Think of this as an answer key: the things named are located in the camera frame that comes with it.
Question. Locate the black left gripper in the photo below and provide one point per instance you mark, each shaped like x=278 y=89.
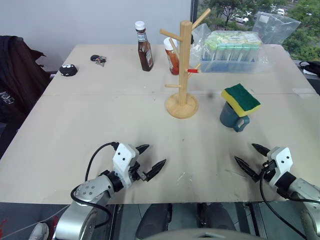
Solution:
x=136 y=171

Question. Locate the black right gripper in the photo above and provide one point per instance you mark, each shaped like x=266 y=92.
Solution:
x=267 y=171

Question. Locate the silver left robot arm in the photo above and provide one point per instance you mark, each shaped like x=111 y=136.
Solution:
x=85 y=190

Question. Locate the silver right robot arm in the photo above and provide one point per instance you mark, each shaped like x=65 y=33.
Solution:
x=306 y=192

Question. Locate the teal blue mug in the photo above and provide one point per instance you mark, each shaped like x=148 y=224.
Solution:
x=228 y=117

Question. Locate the wooden mug tree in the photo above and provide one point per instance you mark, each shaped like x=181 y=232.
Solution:
x=183 y=75

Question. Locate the yellow green sponge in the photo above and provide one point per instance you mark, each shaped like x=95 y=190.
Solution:
x=243 y=98

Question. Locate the dark rounded shape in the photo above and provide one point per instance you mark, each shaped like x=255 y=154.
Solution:
x=155 y=220

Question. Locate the silver robot body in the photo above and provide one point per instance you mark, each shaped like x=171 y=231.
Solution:
x=197 y=235

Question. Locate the red sauce bottle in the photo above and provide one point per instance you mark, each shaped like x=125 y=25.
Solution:
x=173 y=61

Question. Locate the brown sauce bottle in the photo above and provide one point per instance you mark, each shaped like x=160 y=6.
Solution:
x=145 y=53

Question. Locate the clear box of tubes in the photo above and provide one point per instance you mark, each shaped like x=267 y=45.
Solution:
x=231 y=53

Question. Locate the black round toy with eyes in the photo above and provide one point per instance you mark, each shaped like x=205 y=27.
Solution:
x=68 y=70

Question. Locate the plastic bag of tubes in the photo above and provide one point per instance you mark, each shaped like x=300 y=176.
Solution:
x=198 y=40

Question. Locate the white shoe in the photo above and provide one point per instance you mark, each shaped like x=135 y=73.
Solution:
x=39 y=231

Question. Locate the empty clear plastic bag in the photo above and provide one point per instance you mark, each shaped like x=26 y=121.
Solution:
x=277 y=26

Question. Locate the black jacket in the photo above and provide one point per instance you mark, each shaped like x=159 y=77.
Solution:
x=17 y=75

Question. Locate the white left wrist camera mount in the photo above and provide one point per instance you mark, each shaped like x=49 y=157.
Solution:
x=122 y=158

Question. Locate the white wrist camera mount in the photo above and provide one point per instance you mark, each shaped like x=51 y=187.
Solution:
x=122 y=158
x=282 y=160

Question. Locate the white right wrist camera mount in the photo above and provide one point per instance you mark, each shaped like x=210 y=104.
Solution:
x=282 y=160

